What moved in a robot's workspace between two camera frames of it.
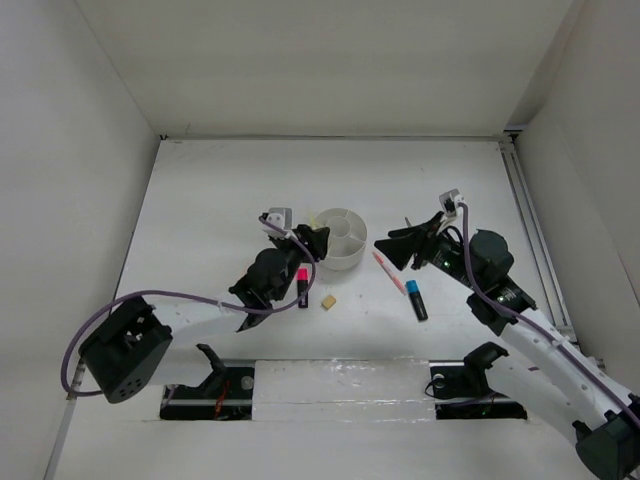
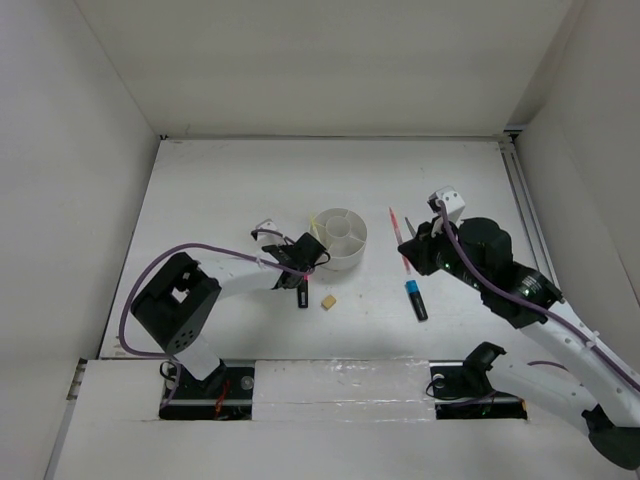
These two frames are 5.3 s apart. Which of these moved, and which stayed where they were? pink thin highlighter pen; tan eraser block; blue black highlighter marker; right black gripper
Moved: pink thin highlighter pen
Stayed: tan eraser block; right black gripper; blue black highlighter marker
